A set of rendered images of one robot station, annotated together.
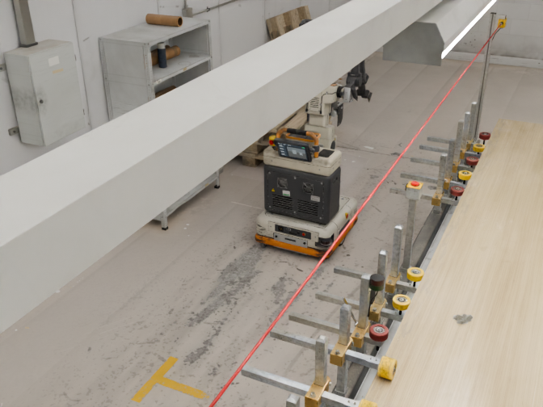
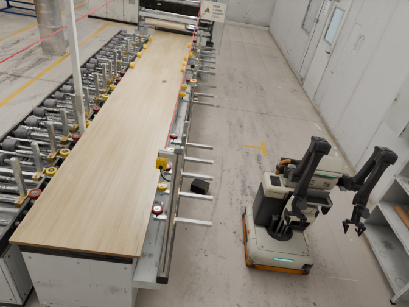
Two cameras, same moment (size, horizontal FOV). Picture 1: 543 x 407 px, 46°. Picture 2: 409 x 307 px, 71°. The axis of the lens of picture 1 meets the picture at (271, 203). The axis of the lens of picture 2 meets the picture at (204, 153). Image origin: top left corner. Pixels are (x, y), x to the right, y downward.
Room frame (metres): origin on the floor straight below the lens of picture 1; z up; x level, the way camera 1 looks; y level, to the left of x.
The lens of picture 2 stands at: (5.75, -2.08, 2.50)
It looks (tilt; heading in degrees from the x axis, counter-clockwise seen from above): 36 degrees down; 150
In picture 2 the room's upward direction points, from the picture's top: 11 degrees clockwise
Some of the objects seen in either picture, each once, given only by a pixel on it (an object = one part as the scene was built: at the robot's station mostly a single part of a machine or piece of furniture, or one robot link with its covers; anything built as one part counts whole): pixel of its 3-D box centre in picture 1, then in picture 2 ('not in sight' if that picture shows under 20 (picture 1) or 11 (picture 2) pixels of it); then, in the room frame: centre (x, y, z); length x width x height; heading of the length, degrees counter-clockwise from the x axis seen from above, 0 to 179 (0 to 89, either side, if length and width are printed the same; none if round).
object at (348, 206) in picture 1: (307, 220); (275, 237); (4.45, -0.29, 0.16); 0.67 x 0.64 x 0.25; 153
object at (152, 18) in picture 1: (164, 19); not in sight; (5.18, 0.84, 1.59); 0.30 x 0.08 x 0.08; 64
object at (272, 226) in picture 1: (292, 231); not in sight; (4.15, -0.16, 0.23); 0.41 x 0.02 x 0.08; 63
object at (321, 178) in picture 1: (303, 175); (286, 201); (4.37, -0.25, 0.59); 0.55 x 0.34 x 0.83; 63
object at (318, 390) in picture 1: (317, 391); not in sight; (1.75, -0.16, 0.95); 0.14 x 0.06 x 0.05; 154
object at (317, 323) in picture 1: (334, 329); (201, 84); (2.23, -0.27, 0.84); 0.43 x 0.03 x 0.04; 64
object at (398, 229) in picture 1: (394, 266); not in sight; (2.67, -0.61, 0.88); 0.04 x 0.04 x 0.48; 64
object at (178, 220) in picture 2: (456, 142); (182, 221); (4.46, -1.40, 0.80); 0.43 x 0.03 x 0.04; 64
